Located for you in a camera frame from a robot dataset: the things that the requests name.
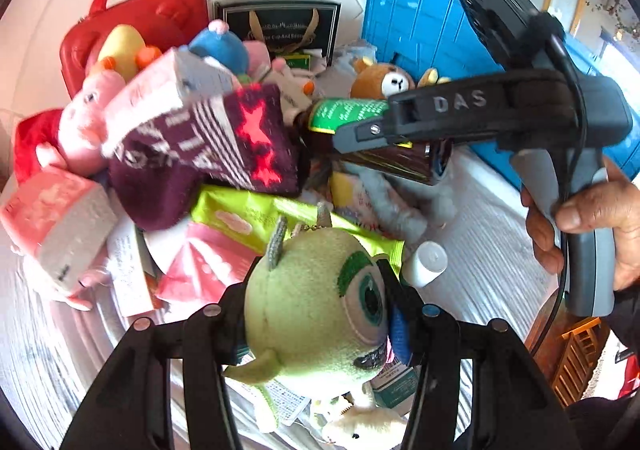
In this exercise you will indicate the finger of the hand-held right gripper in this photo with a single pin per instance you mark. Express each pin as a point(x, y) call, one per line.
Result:
point(370, 135)

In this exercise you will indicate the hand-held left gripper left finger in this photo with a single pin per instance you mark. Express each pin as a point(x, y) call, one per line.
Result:
point(230, 330)

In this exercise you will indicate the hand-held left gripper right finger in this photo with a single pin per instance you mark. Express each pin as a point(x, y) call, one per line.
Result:
point(400, 335)

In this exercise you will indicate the brown bottle green label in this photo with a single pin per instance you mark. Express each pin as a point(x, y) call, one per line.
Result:
point(380, 165)

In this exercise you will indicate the green one-eyed monster plush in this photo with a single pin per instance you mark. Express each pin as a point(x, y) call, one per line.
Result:
point(310, 300)

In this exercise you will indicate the blue plastic crate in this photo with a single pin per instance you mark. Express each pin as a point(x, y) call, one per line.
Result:
point(415, 20)

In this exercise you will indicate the round wooden desktop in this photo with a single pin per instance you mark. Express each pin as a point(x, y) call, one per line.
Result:
point(545, 325)

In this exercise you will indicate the person's right hand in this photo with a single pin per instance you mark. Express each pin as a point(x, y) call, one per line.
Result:
point(625, 230)

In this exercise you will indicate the teal white small box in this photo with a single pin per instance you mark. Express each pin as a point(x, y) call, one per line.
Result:
point(395, 390)

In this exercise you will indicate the brown bear plush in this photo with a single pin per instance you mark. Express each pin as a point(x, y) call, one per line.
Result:
point(380, 80)

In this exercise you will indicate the pink packet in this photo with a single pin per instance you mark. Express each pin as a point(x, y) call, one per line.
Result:
point(200, 265)

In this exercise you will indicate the white plastic bottle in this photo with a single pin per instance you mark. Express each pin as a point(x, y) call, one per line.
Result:
point(425, 262)

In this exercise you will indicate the grey fluffy plush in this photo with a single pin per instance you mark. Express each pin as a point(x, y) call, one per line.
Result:
point(400, 210)

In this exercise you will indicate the white plush orange beak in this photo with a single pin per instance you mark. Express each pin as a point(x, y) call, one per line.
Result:
point(290, 85)

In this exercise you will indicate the white small plush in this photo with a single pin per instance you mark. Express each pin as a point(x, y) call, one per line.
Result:
point(360, 425)

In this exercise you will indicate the white printed box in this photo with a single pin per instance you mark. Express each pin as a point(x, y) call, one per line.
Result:
point(130, 275)

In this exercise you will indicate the green wipes packet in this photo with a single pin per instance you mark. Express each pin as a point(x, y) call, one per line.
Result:
point(235, 210)

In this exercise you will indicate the pink small plush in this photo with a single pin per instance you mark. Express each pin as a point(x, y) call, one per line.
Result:
point(259, 60)

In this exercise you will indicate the purple sock red stars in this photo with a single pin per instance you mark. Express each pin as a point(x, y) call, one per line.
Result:
point(235, 150)

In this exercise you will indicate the black gift bag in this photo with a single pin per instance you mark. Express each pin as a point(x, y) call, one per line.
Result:
point(280, 25)

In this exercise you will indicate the blue plush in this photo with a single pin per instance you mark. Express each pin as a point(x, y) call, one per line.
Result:
point(220, 47)

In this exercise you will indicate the wooden chair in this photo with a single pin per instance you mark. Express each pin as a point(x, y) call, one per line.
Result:
point(582, 360)

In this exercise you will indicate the pink white tissue pack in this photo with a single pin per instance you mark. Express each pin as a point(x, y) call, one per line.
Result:
point(55, 210)

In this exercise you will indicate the pink white carton box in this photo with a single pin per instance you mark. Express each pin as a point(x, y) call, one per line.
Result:
point(150, 90)

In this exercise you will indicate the red toy suitcase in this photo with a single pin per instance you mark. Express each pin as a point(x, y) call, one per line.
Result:
point(165, 15)

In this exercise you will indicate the pink pig plush orange dress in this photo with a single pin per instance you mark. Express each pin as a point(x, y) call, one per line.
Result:
point(85, 125)

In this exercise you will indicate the yellow plush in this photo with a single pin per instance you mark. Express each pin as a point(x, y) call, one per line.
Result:
point(122, 50)

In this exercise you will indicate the red plush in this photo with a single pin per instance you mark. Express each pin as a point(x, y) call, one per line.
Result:
point(35, 140)

